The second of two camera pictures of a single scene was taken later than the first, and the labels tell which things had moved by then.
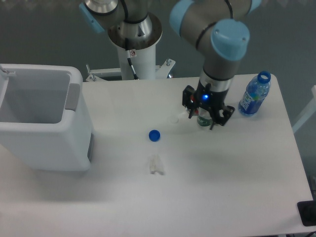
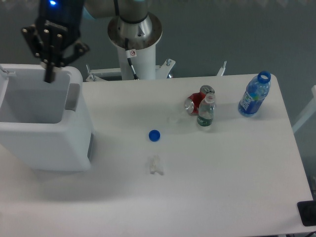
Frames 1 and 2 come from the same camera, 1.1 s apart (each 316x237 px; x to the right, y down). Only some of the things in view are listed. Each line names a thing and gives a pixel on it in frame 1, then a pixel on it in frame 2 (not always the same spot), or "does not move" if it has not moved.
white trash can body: (46, 124) does not move
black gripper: (207, 98) to (59, 22)
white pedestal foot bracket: (162, 71) does not move
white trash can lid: (6, 70) does not move
